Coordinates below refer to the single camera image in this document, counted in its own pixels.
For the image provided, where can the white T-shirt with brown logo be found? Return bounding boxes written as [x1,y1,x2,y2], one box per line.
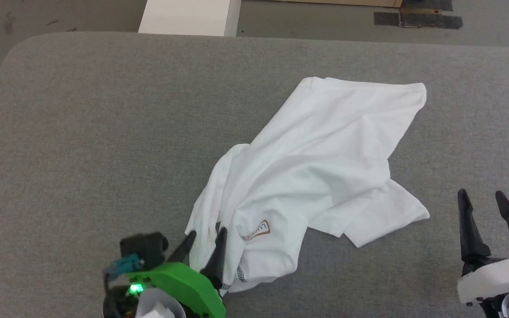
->
[185,77,430,295]

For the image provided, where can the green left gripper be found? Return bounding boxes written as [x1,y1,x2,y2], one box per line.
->
[124,227,228,318]

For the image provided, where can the white rectangular block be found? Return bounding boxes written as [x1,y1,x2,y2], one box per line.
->
[138,0,242,37]

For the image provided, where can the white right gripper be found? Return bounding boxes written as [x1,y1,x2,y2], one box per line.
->
[457,189,509,305]

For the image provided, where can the grey fabric sofa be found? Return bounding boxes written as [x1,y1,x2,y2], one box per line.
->
[0,32,509,318]

